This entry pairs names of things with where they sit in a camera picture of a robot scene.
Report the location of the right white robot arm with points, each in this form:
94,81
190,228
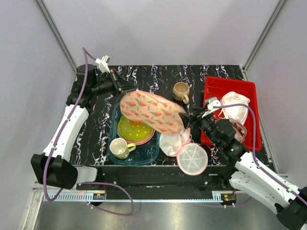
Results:
249,175

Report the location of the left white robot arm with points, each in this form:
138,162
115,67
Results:
52,167

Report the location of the floral pink laundry bag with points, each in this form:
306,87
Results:
159,113

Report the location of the pink satin bra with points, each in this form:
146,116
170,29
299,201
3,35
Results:
241,131

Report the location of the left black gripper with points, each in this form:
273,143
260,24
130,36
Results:
126,85

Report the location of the white pink-trimmed bra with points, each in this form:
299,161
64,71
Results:
237,113

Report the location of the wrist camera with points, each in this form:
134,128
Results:
102,64
211,105

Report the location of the red plastic tray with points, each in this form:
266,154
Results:
218,87

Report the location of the beige ceramic mug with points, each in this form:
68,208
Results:
181,92

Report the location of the blue transparent plastic bin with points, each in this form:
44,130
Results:
144,154

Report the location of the green dotted bowl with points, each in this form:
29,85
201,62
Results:
125,124

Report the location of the pink plate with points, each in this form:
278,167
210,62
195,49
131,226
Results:
138,136

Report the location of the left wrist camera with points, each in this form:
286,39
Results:
102,64

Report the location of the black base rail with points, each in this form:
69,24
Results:
159,175

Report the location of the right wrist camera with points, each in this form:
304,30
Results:
211,105

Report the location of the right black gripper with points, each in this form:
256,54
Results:
196,115

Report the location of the orange plastic cup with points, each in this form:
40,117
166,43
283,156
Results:
135,122

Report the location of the white mesh laundry bag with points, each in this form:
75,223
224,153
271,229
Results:
192,159

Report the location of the cream mug yellow handle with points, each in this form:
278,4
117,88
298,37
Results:
120,148

